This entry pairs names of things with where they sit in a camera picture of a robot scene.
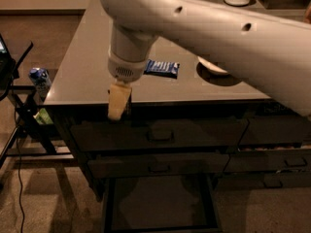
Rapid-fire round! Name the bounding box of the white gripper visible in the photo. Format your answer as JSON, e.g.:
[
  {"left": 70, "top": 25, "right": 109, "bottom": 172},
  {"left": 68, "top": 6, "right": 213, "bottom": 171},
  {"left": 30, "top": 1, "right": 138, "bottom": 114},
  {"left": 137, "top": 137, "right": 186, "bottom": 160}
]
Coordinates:
[{"left": 108, "top": 50, "right": 147, "bottom": 120}]

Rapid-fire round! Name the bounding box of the black rxbar chocolate bar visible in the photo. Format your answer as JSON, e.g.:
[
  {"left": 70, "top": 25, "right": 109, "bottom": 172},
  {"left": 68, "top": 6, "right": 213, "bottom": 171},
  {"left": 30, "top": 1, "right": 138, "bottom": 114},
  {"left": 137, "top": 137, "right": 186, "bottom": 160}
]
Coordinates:
[{"left": 124, "top": 93, "right": 132, "bottom": 117}]

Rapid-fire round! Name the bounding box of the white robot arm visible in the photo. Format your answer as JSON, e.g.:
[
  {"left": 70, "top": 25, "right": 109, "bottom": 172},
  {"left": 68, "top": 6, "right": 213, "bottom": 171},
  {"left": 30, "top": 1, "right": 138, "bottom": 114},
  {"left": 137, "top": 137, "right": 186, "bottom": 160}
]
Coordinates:
[{"left": 100, "top": 0, "right": 311, "bottom": 117}]

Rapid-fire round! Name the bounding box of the middle left drawer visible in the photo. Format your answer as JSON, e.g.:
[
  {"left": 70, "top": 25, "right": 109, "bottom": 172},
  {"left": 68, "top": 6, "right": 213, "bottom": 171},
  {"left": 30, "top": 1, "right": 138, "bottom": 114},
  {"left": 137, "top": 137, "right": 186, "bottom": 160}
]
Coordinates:
[{"left": 87, "top": 152, "right": 229, "bottom": 179}]

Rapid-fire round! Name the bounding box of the top left drawer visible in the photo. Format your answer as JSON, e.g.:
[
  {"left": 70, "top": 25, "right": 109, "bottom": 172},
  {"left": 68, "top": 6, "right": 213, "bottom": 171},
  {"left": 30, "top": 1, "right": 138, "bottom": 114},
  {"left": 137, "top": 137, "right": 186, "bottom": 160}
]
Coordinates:
[{"left": 70, "top": 118, "right": 248, "bottom": 151}]

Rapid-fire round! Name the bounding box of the open bottom drawer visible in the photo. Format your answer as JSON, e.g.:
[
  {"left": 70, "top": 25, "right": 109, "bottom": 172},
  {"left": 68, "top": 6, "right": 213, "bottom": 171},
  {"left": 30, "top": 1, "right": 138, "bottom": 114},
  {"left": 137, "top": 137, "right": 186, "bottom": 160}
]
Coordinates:
[{"left": 101, "top": 174, "right": 222, "bottom": 233}]

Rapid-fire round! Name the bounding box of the right drawer column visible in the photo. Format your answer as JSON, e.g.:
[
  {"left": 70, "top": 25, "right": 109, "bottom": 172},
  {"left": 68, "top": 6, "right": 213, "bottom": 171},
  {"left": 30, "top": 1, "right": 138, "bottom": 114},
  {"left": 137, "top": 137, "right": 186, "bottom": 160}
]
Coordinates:
[{"left": 224, "top": 102, "right": 311, "bottom": 188}]

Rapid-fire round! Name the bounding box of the blue snack bar wrapper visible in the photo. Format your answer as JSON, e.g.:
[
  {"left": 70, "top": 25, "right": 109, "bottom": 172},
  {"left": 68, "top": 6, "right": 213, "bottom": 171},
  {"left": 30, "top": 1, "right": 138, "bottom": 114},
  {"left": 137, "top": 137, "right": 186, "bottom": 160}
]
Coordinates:
[{"left": 144, "top": 59, "right": 180, "bottom": 79}]

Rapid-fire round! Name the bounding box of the green packet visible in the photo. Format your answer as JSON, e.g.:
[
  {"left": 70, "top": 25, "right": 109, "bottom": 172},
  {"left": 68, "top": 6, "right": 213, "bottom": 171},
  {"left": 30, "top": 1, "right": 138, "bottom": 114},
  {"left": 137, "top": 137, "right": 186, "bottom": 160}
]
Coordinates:
[{"left": 34, "top": 108, "right": 53, "bottom": 125}]

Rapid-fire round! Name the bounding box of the white paper bowl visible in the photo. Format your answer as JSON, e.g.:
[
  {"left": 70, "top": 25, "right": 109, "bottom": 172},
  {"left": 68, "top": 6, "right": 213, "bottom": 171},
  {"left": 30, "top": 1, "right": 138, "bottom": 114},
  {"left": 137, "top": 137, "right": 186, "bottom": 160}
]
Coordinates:
[{"left": 198, "top": 56, "right": 228, "bottom": 76}]

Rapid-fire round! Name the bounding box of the black metal stand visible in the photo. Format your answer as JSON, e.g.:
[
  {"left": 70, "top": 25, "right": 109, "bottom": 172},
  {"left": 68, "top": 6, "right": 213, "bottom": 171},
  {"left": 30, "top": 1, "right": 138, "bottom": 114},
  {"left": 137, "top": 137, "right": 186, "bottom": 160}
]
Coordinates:
[{"left": 0, "top": 38, "right": 69, "bottom": 166}]

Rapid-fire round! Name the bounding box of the laptop computer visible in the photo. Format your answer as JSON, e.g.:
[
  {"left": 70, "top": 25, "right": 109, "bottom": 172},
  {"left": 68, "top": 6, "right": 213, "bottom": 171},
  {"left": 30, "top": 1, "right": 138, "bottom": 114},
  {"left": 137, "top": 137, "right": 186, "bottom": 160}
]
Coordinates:
[{"left": 0, "top": 34, "right": 16, "bottom": 79}]

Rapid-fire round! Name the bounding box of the black cable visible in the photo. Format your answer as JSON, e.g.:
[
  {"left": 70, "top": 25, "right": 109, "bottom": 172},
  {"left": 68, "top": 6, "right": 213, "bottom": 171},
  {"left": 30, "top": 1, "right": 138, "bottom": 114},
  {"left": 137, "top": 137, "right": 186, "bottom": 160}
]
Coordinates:
[{"left": 14, "top": 100, "right": 27, "bottom": 233}]

